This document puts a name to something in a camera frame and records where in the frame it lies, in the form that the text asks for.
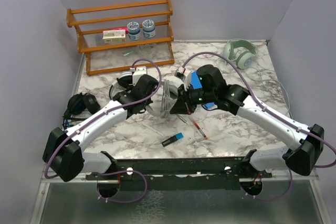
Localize black blue headphones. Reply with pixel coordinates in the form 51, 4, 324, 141
62, 93, 101, 129

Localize black white headphones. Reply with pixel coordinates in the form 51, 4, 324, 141
109, 71, 133, 100

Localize red pen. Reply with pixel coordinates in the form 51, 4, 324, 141
191, 119, 208, 140

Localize wooden shelf rack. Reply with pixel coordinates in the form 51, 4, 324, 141
66, 0, 174, 76

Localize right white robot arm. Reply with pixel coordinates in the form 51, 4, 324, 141
170, 65, 324, 177

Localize mint green headphones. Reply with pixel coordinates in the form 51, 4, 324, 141
222, 39, 258, 69

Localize blue white jar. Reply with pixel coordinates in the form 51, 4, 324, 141
127, 22, 141, 40
142, 19, 155, 38

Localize left blue white jar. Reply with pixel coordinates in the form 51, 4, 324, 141
127, 22, 141, 40

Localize blue notebook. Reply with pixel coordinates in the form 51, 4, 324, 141
191, 71, 215, 111

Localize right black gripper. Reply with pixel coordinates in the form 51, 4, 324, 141
171, 82, 216, 115

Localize white red box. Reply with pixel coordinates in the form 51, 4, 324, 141
102, 29, 126, 44

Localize blue black highlighter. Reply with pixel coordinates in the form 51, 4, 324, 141
161, 133, 184, 147

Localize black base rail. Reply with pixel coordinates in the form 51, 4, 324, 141
86, 157, 272, 190

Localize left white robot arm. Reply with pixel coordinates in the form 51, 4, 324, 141
43, 74, 161, 182

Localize right blue white jar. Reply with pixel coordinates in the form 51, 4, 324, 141
142, 19, 155, 38

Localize grey white headphones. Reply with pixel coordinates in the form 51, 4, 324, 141
145, 79, 189, 125

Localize white stick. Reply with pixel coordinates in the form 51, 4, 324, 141
142, 122, 164, 137

